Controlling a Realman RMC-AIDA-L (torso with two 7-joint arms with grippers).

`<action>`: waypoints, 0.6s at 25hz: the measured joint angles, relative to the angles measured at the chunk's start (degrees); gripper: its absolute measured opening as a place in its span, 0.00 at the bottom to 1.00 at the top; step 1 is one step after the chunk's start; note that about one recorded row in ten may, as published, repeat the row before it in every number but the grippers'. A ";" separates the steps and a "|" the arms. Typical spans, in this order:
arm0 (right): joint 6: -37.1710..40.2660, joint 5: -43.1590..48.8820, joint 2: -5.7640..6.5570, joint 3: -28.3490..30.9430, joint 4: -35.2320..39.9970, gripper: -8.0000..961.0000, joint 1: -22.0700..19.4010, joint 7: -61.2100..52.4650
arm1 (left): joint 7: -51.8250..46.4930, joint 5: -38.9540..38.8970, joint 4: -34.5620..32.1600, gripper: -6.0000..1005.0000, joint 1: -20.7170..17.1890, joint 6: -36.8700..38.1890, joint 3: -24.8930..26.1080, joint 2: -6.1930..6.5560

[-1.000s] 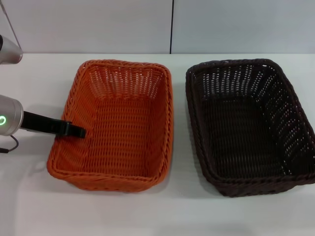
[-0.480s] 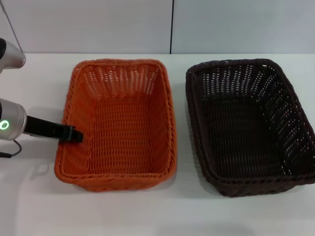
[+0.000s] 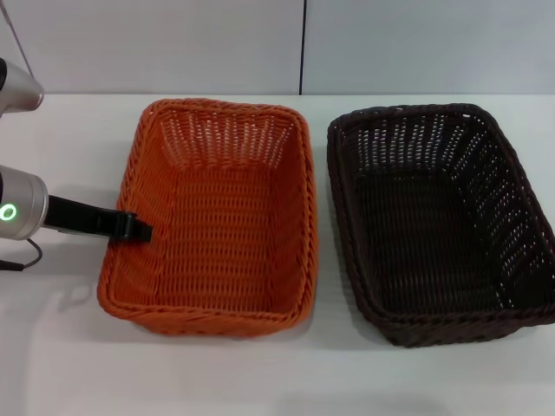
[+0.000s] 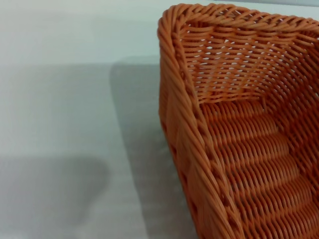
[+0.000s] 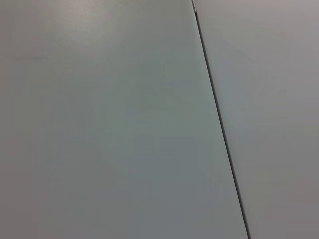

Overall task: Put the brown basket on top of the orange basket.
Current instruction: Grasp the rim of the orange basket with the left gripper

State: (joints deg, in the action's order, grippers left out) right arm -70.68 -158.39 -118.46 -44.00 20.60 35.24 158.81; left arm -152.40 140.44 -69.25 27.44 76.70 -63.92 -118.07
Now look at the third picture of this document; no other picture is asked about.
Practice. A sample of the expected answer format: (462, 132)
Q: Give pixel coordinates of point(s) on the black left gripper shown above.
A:
(78, 216)

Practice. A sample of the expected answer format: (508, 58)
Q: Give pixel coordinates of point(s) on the orange woven plastic basket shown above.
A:
(217, 234)

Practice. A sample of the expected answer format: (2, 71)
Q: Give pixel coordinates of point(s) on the dark brown woven basket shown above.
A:
(433, 242)

